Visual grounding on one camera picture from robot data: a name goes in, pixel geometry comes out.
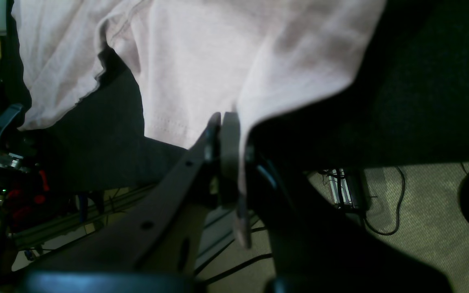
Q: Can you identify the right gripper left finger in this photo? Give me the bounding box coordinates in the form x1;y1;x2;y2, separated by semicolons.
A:
28;113;222;274

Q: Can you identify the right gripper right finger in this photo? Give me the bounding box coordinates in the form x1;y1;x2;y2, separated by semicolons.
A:
245;143;452;293

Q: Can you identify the pink T-shirt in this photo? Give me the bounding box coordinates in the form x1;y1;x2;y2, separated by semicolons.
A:
11;0;387;249

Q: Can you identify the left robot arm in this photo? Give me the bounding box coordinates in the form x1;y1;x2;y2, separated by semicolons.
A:
0;103;50;224

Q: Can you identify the black table cloth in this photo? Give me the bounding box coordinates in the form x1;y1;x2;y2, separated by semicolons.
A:
4;0;469;191

